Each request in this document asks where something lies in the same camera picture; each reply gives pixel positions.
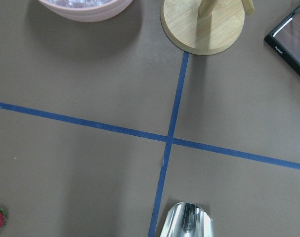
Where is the metal scoop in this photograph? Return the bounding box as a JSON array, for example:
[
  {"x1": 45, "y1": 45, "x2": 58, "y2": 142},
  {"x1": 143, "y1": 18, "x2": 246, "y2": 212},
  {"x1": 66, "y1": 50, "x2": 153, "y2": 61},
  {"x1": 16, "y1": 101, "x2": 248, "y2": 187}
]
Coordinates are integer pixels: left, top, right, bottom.
[{"x1": 160, "y1": 202, "x2": 214, "y2": 237}]

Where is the pink bowl of ice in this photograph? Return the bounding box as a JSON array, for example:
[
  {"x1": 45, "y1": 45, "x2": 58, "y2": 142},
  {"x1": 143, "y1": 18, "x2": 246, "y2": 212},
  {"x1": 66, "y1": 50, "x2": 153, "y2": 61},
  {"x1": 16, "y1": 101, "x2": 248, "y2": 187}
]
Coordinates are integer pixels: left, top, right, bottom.
[{"x1": 39, "y1": 0, "x2": 132, "y2": 22}]

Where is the wooden stand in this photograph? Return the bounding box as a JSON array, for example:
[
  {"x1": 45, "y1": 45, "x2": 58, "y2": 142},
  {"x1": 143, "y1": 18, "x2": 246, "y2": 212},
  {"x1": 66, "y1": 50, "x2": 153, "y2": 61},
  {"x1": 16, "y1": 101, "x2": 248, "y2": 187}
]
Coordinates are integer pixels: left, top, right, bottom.
[{"x1": 160, "y1": 0, "x2": 255, "y2": 56}]

